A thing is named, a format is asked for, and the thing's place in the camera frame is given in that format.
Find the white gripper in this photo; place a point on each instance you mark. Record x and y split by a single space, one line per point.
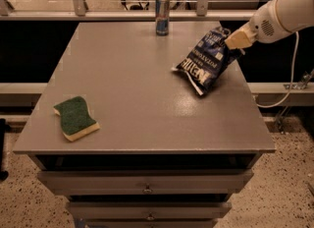
261 28

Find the blue Kettle chip bag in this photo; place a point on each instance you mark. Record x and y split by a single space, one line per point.
208 60

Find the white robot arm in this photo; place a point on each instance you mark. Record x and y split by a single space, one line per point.
294 15

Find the Red Bull can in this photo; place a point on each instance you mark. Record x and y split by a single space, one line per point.
162 13

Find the grey drawer cabinet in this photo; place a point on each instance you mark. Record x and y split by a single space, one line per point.
151 119

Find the upper grey drawer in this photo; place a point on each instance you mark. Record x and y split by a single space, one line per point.
96 183

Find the grey drawer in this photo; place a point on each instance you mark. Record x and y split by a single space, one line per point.
96 183
148 210

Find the metal railing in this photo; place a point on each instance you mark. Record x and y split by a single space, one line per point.
126 10

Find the green yellow sponge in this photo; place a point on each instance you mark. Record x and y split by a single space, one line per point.
75 119

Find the lower grey drawer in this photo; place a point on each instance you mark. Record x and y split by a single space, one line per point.
148 210

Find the black object at left edge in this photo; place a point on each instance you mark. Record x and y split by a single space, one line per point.
3 152

